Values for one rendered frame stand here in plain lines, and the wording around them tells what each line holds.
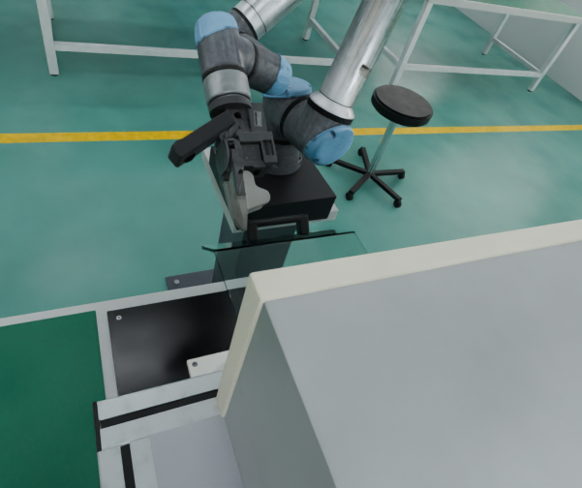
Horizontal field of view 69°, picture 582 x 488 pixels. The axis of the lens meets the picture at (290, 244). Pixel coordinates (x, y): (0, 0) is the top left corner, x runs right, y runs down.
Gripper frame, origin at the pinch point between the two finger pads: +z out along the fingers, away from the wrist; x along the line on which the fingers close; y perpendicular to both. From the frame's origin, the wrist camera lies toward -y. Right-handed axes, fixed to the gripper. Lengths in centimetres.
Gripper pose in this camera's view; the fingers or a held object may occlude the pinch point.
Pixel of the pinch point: (238, 223)
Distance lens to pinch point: 67.3
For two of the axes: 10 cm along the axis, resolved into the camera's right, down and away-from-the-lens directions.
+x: -3.8, 2.0, 9.0
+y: 9.0, -1.2, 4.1
